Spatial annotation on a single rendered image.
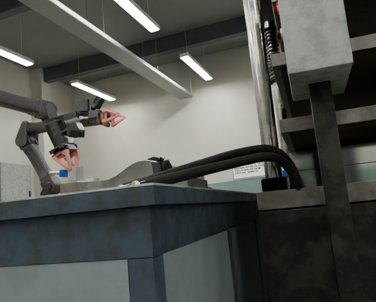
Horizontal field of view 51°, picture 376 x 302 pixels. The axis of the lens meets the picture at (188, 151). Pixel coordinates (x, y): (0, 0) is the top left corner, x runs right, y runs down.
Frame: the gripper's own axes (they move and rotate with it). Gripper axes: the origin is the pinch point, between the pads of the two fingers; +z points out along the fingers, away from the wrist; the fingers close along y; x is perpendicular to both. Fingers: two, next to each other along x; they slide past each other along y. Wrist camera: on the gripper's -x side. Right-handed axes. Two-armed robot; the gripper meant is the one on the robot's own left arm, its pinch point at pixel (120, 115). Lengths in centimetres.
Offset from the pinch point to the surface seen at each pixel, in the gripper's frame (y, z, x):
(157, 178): -67, 40, 36
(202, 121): 703, -119, -151
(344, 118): -16, 91, 16
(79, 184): -30.8, -3.2, 32.0
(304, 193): -26, 75, 41
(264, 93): -22, 65, 5
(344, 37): -57, 88, 4
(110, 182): -31.2, 9.3, 32.2
